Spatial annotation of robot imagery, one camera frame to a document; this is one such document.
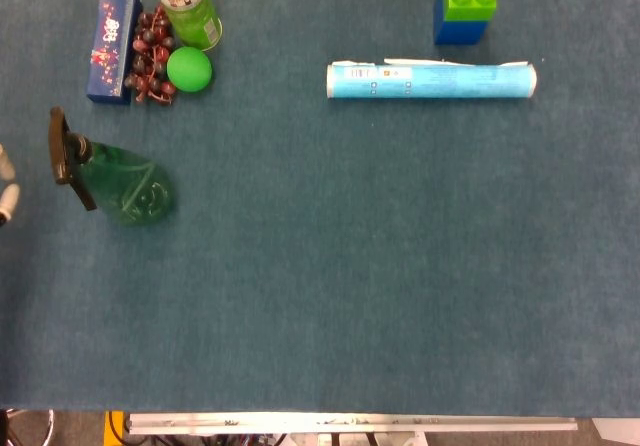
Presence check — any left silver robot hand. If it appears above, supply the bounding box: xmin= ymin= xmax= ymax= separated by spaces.
xmin=0 ymin=144 xmax=21 ymax=226

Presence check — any green transparent spray bottle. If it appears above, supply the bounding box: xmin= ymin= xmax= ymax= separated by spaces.
xmin=48 ymin=106 xmax=176 ymax=227

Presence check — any dark blue printed box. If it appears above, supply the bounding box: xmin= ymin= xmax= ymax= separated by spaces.
xmin=85 ymin=0 xmax=144 ymax=106

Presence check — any red grape bunch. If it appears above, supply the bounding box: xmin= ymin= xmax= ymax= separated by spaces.
xmin=123 ymin=4 xmax=179 ymax=106

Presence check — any green ball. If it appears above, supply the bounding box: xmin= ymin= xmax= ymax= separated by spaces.
xmin=165 ymin=46 xmax=214 ymax=93

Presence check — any green cylindrical can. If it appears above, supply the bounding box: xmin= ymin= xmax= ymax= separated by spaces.
xmin=138 ymin=0 xmax=224 ymax=52

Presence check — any blue felt table cloth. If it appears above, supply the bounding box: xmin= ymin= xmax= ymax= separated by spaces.
xmin=0 ymin=0 xmax=640 ymax=420

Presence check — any light blue rolled tube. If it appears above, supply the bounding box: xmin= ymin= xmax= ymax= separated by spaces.
xmin=326 ymin=57 xmax=539 ymax=100

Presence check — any blue toy brick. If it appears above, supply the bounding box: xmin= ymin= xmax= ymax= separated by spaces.
xmin=433 ymin=0 xmax=489 ymax=46

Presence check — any white panel corner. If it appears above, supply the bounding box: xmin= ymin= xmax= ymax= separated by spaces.
xmin=592 ymin=418 xmax=640 ymax=446

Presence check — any yellow frame part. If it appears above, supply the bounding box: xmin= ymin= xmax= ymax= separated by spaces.
xmin=103 ymin=409 xmax=126 ymax=446

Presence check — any aluminium table rail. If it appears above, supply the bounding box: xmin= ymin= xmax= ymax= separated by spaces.
xmin=124 ymin=412 xmax=579 ymax=436

